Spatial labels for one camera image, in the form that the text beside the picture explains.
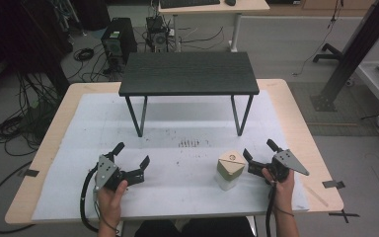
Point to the small black desktop shelf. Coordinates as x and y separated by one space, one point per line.
189 74

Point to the light wooden desk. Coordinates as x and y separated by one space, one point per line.
243 8

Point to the dark curtain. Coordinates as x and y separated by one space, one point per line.
23 36

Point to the black metal pillar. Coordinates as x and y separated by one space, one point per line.
355 49

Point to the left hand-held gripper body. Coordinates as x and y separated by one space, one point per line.
105 173

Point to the black computer mouse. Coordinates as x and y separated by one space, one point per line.
230 2

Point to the black computer tower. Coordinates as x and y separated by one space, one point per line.
118 41

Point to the person's legs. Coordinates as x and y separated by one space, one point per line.
194 228

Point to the clear container with green lid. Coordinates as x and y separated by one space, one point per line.
230 168

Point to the person's left hand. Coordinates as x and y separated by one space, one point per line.
110 205

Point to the open-frame computer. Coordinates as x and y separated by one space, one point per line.
158 34

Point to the person's right hand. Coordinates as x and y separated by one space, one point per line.
283 194

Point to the black keyboard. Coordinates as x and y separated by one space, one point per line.
189 3

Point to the black tape strip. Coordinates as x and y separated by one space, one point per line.
333 184
31 173

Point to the white table mat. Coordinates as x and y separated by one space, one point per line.
177 184

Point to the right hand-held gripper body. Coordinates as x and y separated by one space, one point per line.
288 161

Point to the black chair base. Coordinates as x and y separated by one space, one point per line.
329 54

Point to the white shelf cart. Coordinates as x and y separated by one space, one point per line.
375 80

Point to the black tape cross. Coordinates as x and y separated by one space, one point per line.
343 215

